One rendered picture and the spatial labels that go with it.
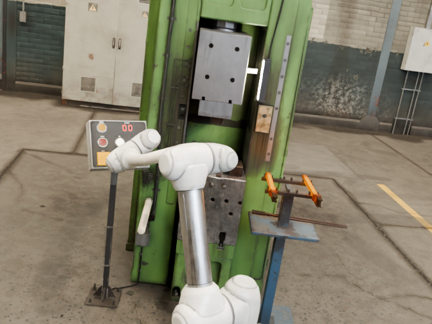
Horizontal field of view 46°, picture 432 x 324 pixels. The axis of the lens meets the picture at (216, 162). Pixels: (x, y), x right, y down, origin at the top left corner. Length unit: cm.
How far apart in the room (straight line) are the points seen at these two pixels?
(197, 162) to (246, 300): 59
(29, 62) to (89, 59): 125
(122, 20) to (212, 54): 534
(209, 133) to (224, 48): 80
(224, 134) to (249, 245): 80
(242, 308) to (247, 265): 152
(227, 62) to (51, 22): 631
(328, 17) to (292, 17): 620
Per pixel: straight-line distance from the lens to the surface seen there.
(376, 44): 972
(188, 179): 192
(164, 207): 341
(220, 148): 202
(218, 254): 333
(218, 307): 203
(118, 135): 299
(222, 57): 301
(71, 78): 848
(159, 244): 353
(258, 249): 356
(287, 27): 317
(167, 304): 349
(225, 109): 306
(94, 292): 352
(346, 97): 968
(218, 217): 321
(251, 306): 213
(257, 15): 315
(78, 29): 837
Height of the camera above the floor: 194
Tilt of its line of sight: 18 degrees down
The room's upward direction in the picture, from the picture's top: 8 degrees clockwise
